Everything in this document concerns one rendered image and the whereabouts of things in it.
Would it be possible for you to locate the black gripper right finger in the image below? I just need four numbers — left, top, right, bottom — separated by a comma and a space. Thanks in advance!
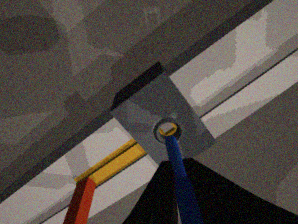
182, 159, 298, 224

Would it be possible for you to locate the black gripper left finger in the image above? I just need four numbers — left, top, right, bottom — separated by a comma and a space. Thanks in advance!
122, 161, 178, 224

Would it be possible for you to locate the blue pin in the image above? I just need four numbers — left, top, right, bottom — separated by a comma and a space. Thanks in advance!
165, 135, 204, 224

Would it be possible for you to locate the aluminum slotted rail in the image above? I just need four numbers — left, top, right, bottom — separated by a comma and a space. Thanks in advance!
0, 0, 298, 224

